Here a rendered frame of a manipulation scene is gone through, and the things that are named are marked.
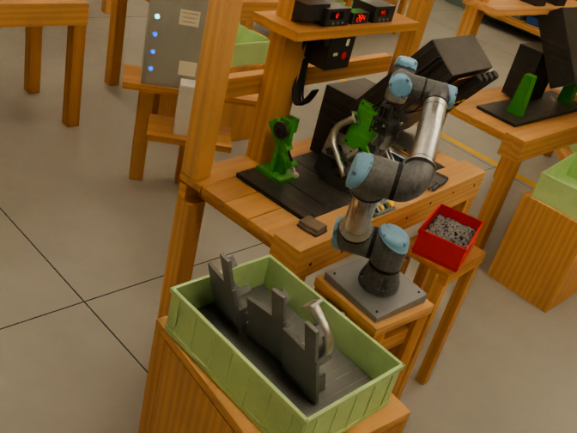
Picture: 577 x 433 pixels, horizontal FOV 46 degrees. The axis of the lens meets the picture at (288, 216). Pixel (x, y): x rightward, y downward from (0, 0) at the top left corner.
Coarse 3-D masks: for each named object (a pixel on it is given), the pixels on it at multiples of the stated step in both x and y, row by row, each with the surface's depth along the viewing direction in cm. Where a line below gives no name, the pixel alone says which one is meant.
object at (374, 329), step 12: (324, 276) 252; (324, 288) 249; (336, 300) 245; (348, 300) 243; (348, 312) 241; (360, 312) 238; (408, 312) 245; (420, 312) 247; (360, 324) 238; (372, 324) 234; (384, 324) 236; (396, 324) 240; (372, 336) 234
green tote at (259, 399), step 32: (192, 288) 215; (288, 288) 232; (192, 320) 204; (192, 352) 208; (224, 352) 196; (352, 352) 216; (384, 352) 206; (224, 384) 199; (256, 384) 188; (384, 384) 200; (256, 416) 191; (288, 416) 180; (320, 416) 179; (352, 416) 196
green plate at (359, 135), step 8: (360, 104) 300; (368, 104) 297; (360, 112) 300; (368, 112) 297; (376, 112) 295; (360, 120) 300; (368, 120) 297; (352, 128) 302; (360, 128) 300; (368, 128) 298; (352, 136) 302; (360, 136) 300; (368, 136) 298; (352, 144) 302; (360, 144) 300
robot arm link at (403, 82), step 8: (392, 72) 229; (400, 72) 222; (408, 72) 224; (392, 80) 220; (400, 80) 219; (408, 80) 219; (416, 80) 221; (424, 80) 221; (392, 88) 221; (400, 88) 220; (408, 88) 219; (416, 88) 221; (400, 96) 221; (408, 96) 224; (416, 96) 222
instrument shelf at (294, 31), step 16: (256, 16) 279; (272, 16) 279; (400, 16) 332; (288, 32) 270; (304, 32) 270; (320, 32) 278; (336, 32) 285; (352, 32) 294; (368, 32) 303; (384, 32) 312
